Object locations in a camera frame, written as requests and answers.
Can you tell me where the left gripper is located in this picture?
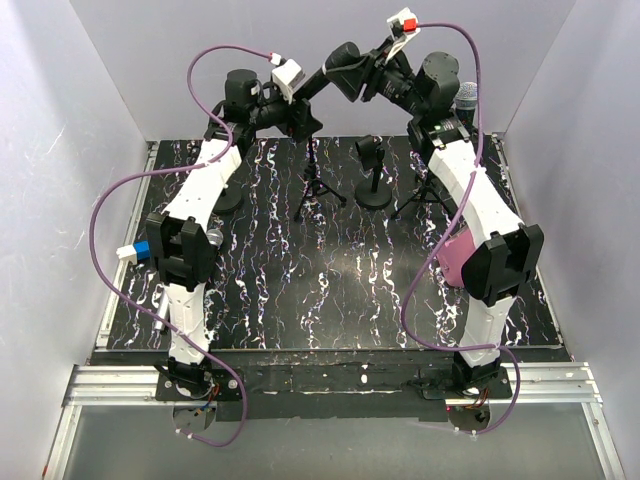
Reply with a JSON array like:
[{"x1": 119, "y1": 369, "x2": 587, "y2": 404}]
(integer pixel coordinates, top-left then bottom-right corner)
[{"x1": 249, "y1": 84, "x2": 321, "y2": 142}]

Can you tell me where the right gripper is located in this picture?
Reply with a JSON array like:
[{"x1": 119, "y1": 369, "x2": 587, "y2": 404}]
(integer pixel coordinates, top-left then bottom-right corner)
[{"x1": 324, "y1": 35, "x2": 425, "y2": 119}]

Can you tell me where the tall black foam microphone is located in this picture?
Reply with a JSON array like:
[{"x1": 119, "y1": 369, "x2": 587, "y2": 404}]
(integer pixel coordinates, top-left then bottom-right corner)
[{"x1": 294, "y1": 42, "x2": 361, "y2": 101}]

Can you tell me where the black tripod stand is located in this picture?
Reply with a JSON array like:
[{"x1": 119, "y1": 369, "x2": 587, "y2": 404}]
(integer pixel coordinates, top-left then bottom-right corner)
[{"x1": 293, "y1": 137, "x2": 347, "y2": 222}]

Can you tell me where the round base stand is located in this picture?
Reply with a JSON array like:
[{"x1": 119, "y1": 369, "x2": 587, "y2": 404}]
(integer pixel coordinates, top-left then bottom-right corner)
[
  {"x1": 354, "y1": 135, "x2": 392, "y2": 211},
  {"x1": 213, "y1": 184, "x2": 243, "y2": 215}
]

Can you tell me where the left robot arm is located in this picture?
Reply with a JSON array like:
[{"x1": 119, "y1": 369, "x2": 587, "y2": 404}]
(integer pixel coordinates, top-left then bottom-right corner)
[{"x1": 145, "y1": 60, "x2": 310, "y2": 400}]

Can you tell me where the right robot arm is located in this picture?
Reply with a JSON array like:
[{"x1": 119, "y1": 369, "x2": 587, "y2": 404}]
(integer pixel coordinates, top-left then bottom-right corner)
[{"x1": 323, "y1": 42, "x2": 544, "y2": 398}]

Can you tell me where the pink wedge block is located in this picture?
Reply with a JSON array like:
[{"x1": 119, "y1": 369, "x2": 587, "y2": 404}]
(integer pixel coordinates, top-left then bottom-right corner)
[{"x1": 436, "y1": 227, "x2": 476, "y2": 288}]

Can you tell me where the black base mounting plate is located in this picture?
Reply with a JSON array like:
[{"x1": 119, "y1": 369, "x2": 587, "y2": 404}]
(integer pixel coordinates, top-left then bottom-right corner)
[{"x1": 154, "y1": 349, "x2": 512, "y2": 422}]

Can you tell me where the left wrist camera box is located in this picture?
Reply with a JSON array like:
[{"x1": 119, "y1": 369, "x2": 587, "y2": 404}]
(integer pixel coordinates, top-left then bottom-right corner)
[{"x1": 269, "y1": 52, "x2": 305, "y2": 104}]

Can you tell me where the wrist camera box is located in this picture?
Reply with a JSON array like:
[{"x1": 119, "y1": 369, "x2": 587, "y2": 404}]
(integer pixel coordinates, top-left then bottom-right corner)
[
  {"x1": 269, "y1": 52, "x2": 305, "y2": 104},
  {"x1": 385, "y1": 7, "x2": 421, "y2": 63}
]

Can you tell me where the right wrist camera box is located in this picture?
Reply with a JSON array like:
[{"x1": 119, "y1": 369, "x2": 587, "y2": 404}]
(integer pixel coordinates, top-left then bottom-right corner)
[{"x1": 385, "y1": 7, "x2": 421, "y2": 63}]

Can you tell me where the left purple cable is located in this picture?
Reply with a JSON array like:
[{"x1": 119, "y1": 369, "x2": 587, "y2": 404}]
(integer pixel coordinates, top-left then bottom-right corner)
[{"x1": 88, "y1": 45, "x2": 281, "y2": 446}]

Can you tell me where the right shock mount stand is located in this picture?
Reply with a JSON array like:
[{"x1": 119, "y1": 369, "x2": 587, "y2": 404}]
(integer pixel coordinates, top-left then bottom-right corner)
[{"x1": 390, "y1": 151, "x2": 454, "y2": 220}]

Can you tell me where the aluminium frame rail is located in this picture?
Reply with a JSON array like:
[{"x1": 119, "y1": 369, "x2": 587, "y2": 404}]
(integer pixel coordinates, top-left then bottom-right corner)
[{"x1": 45, "y1": 138, "x2": 625, "y2": 479}]

